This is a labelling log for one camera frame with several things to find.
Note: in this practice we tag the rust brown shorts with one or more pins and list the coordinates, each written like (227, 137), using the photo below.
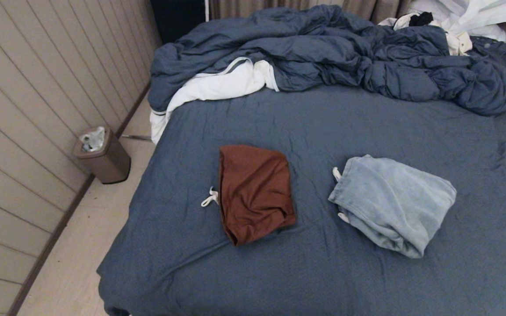
(253, 193)

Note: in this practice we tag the light blue denim jeans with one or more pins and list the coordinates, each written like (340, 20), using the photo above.
(393, 204)

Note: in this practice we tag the blue bed sheet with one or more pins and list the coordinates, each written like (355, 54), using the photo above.
(279, 118)

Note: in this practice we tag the dark blue crumpled duvet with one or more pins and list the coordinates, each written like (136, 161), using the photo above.
(323, 48)

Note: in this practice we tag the brown trash bin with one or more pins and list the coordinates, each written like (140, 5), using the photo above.
(110, 164)

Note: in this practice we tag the white vertical pole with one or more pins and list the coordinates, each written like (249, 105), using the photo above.
(207, 9)

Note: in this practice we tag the black cabinet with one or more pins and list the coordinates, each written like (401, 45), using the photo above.
(178, 17)

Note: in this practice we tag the white plastic bin bag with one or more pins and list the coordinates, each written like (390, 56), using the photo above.
(92, 140)

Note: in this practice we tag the beige curtain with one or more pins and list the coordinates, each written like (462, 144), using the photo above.
(380, 8)

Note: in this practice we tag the small black garment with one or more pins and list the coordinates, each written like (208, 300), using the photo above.
(421, 19)

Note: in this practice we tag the cream jacket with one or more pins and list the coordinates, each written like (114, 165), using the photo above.
(459, 44)

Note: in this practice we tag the white shirt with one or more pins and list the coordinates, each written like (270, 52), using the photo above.
(468, 13)

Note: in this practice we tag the dark denim garment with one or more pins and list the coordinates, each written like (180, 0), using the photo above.
(499, 48)

